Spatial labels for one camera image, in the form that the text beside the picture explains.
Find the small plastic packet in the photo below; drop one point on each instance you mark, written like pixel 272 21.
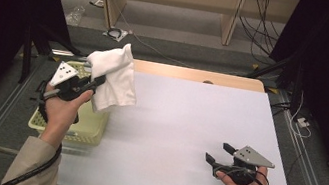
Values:
pixel 97 2

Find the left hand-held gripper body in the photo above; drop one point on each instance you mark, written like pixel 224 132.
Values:
pixel 64 74

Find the clear plastic bag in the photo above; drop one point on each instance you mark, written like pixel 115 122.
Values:
pixel 75 15

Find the white table sheet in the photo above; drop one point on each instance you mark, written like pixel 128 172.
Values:
pixel 180 125

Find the person's left hand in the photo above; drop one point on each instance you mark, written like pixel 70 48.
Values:
pixel 60 115

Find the white baby shirt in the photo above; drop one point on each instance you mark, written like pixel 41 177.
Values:
pixel 114 77

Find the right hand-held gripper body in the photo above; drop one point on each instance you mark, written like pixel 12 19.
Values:
pixel 251 157

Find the pale green plastic basket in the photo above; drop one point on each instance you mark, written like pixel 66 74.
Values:
pixel 90 127

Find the black metal stand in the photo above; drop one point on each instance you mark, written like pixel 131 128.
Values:
pixel 27 52
pixel 271 68

